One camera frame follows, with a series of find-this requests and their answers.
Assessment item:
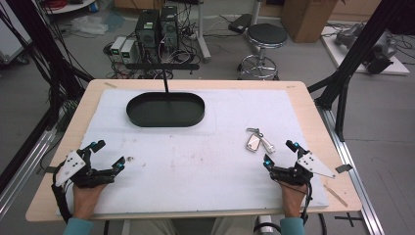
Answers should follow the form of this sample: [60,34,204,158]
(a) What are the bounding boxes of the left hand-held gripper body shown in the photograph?
[54,148,117,189]

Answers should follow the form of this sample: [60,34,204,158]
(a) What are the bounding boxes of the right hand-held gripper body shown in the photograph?
[269,150,337,187]

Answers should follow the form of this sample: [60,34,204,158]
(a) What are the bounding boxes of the silver key bunch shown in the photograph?
[245,127,276,155]

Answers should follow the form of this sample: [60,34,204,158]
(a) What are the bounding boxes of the black oval tray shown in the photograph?
[125,91,207,128]

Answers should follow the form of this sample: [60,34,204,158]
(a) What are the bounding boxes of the person's left hand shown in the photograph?
[71,183,109,220]

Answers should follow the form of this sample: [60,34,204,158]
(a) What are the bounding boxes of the person's right hand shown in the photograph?
[279,180,308,218]

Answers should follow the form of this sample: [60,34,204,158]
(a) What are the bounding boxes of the wooden table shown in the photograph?
[24,78,363,223]

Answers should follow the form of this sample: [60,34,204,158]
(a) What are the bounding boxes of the white foam mat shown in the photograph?
[56,88,330,217]

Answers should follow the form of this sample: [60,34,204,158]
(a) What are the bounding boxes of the white power supply box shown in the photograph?
[110,35,127,57]
[119,39,138,65]

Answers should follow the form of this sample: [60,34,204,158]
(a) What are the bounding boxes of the black round stool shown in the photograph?
[237,23,290,81]

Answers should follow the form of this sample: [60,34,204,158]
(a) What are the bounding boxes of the white platform board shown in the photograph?
[320,24,411,76]

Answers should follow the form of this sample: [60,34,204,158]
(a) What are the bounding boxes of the white plastic bag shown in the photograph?
[69,15,110,36]

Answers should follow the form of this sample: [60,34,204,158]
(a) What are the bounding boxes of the black computer tower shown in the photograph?
[159,5,180,53]
[134,9,161,63]

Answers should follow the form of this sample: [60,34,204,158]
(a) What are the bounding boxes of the grey robot device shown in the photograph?
[334,23,399,75]

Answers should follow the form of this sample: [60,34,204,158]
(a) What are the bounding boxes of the cardboard box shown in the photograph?
[281,0,341,44]

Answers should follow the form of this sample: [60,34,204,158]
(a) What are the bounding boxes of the black flat box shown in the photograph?
[227,13,254,35]

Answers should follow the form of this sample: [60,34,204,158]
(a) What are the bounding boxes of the grey desk leg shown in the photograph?
[194,0,212,65]

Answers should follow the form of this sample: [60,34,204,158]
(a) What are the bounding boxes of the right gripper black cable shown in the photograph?
[300,182,314,226]

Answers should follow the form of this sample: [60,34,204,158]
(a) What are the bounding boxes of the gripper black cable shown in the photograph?
[50,163,74,225]
[300,182,314,226]

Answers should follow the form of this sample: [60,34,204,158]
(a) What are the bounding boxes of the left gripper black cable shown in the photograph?
[50,163,74,225]

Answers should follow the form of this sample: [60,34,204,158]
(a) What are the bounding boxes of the aluminium rail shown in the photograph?
[0,127,59,220]
[315,105,387,235]

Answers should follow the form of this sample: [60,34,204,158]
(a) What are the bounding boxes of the black frame strut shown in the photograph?
[3,0,96,131]
[306,0,415,142]

